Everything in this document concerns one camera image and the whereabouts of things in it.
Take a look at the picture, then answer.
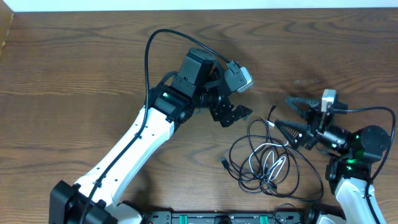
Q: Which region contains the white usb cable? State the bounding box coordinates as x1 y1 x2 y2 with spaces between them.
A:
248 119 290 184

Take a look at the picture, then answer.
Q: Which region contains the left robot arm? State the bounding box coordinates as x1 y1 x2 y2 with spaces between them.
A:
49 48 254 223

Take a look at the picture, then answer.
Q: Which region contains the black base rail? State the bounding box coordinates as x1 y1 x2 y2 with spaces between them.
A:
121 202 346 224

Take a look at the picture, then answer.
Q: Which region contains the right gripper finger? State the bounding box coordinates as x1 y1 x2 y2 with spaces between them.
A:
285 96 320 120
275 120 311 150

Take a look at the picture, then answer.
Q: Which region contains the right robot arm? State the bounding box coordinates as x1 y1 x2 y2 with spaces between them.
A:
275 90 394 223

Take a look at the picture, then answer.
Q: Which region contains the black usb cable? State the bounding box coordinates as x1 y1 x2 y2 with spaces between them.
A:
220 104 325 203

